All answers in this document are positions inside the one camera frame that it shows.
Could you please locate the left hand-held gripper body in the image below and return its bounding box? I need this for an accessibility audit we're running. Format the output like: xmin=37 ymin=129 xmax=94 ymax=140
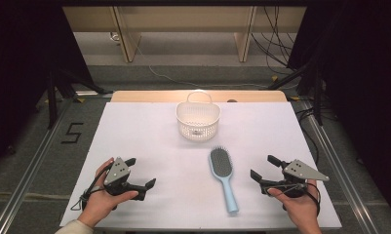
xmin=103 ymin=157 xmax=140 ymax=200

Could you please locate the light blue hairbrush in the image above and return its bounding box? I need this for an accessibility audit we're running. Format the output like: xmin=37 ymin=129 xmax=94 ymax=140
xmin=209 ymin=145 xmax=240 ymax=215

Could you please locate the white plastic basket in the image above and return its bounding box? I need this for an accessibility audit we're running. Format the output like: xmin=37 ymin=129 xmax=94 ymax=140
xmin=176 ymin=91 xmax=222 ymax=142

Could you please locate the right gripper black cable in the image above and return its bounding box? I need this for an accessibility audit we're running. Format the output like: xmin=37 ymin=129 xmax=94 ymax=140
xmin=303 ymin=181 xmax=322 ymax=217

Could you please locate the white table mat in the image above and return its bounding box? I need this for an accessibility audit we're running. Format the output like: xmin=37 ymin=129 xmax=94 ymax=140
xmin=59 ymin=101 xmax=343 ymax=230

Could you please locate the black metal stand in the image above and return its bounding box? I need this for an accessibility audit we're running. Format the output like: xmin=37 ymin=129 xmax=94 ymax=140
xmin=267 ymin=62 xmax=325 ymax=127
xmin=46 ymin=66 xmax=115 ymax=131

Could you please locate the white floor cable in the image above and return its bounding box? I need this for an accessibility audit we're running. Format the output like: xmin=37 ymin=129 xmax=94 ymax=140
xmin=135 ymin=42 xmax=301 ymax=91

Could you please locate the person's right hand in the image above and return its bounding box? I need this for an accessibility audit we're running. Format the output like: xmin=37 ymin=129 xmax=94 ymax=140
xmin=267 ymin=179 xmax=323 ymax=234

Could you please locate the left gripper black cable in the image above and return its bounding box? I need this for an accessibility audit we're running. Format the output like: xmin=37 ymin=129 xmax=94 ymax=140
xmin=69 ymin=162 xmax=116 ymax=212

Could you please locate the black curtain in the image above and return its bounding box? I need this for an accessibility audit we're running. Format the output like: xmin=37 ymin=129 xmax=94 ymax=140
xmin=287 ymin=0 xmax=391 ymax=225
xmin=0 ymin=0 xmax=96 ymax=171

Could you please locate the light wooden desk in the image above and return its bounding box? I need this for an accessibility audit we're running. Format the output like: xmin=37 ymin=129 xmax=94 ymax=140
xmin=61 ymin=5 xmax=308 ymax=63

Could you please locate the bundle of black cables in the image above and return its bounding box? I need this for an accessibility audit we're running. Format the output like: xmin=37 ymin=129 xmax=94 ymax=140
xmin=251 ymin=6 xmax=302 ymax=76

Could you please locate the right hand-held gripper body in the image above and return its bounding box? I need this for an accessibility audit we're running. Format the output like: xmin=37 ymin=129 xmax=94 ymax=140
xmin=282 ymin=159 xmax=331 ymax=199

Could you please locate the aluminium floor rail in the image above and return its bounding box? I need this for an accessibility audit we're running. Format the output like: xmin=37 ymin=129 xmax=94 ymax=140
xmin=300 ymin=100 xmax=381 ymax=234
xmin=0 ymin=97 xmax=74 ymax=234

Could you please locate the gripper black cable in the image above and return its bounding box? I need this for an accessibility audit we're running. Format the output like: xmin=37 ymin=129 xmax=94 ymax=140
xmin=69 ymin=162 xmax=116 ymax=212
xmin=303 ymin=181 xmax=322 ymax=217

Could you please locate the person's left hand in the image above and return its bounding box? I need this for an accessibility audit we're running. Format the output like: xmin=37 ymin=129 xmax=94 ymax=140
xmin=77 ymin=158 xmax=139 ymax=228

